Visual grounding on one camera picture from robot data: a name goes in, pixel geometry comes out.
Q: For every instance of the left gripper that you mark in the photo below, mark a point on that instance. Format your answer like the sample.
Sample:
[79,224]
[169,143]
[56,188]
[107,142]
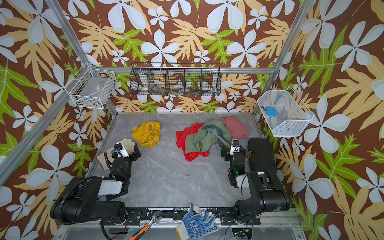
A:
[134,158]

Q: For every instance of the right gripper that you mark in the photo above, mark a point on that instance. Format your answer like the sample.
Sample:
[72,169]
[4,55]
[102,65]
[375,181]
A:
[233,154]

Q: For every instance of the olive green cloth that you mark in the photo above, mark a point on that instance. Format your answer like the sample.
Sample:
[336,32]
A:
[212,132]

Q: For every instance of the yellow cloth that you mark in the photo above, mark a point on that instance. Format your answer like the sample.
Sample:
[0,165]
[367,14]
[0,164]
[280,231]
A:
[147,134]

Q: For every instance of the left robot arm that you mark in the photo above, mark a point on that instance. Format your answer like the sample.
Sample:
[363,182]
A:
[94,198]

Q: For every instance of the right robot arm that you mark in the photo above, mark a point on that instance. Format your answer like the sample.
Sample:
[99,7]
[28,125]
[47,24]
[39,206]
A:
[260,192]

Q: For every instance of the pink cloth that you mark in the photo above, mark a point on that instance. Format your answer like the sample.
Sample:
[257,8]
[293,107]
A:
[236,128]

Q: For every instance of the red cloth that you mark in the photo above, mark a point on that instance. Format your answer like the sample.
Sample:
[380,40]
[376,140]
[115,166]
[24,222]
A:
[184,142]

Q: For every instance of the beige work glove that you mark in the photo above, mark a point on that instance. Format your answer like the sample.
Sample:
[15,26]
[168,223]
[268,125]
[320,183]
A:
[128,148]

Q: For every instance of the black pad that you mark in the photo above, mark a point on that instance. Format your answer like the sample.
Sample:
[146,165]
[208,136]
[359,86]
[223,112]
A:
[261,157]

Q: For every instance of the blue object in basket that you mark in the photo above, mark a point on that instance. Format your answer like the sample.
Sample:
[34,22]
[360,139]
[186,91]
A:
[270,111]

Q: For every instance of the blue dotted work glove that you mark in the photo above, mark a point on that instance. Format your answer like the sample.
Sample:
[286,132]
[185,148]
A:
[196,223]

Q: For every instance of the white tape roll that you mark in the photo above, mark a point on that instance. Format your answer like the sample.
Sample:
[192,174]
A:
[177,88]

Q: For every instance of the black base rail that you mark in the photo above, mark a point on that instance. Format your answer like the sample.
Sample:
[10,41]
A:
[226,216]

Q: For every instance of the white wire basket right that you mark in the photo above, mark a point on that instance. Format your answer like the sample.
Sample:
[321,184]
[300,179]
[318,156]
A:
[293,114]

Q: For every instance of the white wire basket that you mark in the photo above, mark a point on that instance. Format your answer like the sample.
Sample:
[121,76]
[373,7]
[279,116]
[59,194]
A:
[293,114]
[91,87]

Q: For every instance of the white wire basket left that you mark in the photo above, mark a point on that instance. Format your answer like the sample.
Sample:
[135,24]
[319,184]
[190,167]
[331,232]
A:
[91,87]

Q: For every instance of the orange handled wrench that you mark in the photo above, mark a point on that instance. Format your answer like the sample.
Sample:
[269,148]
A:
[157,216]

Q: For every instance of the black wire basket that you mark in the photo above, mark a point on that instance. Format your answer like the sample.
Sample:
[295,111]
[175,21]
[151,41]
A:
[156,79]

